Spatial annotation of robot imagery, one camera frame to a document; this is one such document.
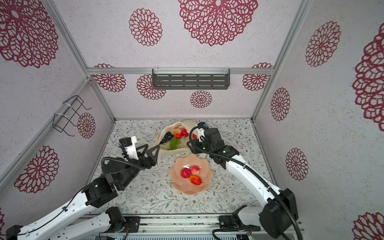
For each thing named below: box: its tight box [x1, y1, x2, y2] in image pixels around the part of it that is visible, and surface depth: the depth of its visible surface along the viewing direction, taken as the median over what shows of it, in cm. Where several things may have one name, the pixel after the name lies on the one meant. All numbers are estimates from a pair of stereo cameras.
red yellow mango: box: [190, 175, 202, 186], surface depth 86 cm
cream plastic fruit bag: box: [153, 120, 197, 155], surface depth 107 cm
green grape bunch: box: [168, 137, 181, 151], surface depth 105 cm
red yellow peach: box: [191, 165, 201, 176], surface depth 89 cm
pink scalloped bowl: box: [169, 154, 214, 195], surface depth 89 cm
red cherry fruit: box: [174, 130, 182, 140], surface depth 109 cm
